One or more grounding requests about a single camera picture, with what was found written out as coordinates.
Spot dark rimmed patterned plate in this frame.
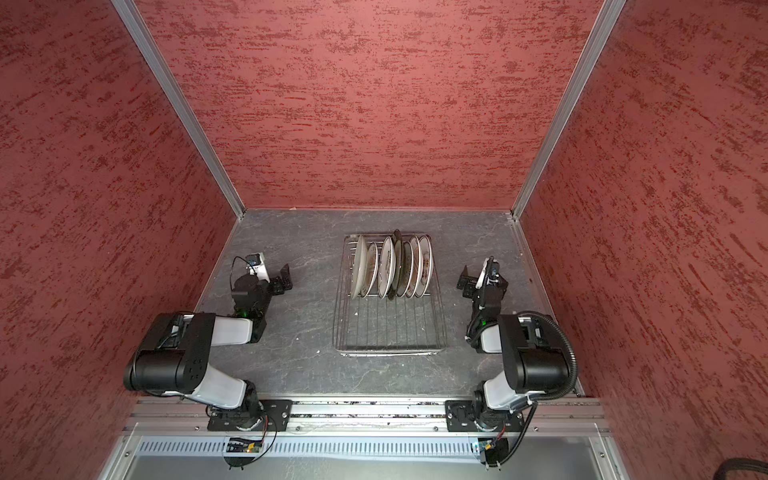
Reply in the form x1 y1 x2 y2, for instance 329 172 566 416
387 229 404 300

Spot plain white plate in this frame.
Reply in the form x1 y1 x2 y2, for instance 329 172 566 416
350 235 367 298

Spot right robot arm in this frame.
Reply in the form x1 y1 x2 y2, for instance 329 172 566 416
457 258 578 430

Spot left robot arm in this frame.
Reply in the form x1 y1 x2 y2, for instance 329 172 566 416
123 254 293 431

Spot green rimmed patterned plate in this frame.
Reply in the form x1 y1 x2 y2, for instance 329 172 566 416
415 235 433 298

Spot orange patterned plate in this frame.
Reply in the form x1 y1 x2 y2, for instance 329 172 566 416
405 236 422 298

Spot red rimmed white plate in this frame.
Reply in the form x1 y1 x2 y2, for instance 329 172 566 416
377 236 395 298

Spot small patterned plate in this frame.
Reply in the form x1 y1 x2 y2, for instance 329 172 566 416
360 242 379 297

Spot left corner aluminium profile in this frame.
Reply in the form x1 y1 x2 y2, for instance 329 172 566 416
111 0 246 220

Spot corner aluminium profile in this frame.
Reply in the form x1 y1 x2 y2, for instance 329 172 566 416
511 0 626 222
111 0 246 220

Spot right corner aluminium profile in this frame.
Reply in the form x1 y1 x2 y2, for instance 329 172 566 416
511 0 626 222

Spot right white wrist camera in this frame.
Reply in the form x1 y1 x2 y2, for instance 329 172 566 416
475 256 499 290

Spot metal wire dish rack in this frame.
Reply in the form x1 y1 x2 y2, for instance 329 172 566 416
333 231 447 356

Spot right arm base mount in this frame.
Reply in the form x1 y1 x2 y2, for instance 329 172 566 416
445 400 523 433

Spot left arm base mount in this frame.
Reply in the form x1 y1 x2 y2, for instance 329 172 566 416
207 399 293 433

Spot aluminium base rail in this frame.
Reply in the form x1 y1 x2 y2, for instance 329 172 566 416
120 394 612 437

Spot black corrugated cable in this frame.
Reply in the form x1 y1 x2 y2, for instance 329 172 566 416
712 457 768 480

